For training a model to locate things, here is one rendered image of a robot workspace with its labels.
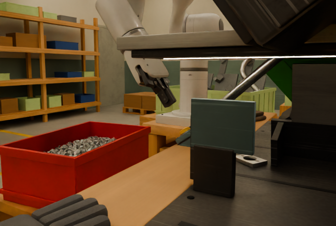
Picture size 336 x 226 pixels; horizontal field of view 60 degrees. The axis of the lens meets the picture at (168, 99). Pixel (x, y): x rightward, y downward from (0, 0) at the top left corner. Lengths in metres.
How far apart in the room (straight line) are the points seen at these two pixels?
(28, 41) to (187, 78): 5.07
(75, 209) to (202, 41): 0.25
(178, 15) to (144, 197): 0.89
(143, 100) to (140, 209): 6.08
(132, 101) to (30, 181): 6.11
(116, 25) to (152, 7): 8.59
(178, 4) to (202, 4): 7.36
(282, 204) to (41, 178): 0.45
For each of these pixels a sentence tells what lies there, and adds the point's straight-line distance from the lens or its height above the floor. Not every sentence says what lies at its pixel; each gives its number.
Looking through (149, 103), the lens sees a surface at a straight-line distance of 6.38.
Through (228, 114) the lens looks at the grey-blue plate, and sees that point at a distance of 0.42.
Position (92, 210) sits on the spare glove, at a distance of 0.37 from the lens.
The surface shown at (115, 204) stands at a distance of 0.43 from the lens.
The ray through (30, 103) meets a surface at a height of 0.38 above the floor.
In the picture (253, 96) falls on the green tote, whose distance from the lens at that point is 1.53.
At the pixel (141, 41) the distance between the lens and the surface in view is 0.40.
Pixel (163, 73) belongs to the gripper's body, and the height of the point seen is 1.07.
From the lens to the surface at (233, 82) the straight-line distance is 1.84.
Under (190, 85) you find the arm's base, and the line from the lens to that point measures 1.21.
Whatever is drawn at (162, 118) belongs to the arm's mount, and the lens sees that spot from 1.22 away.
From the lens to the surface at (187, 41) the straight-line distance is 0.37.
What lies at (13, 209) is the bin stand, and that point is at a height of 0.79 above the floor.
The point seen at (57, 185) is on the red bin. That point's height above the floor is 0.86.
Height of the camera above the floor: 1.09
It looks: 7 degrees down
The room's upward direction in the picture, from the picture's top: straight up
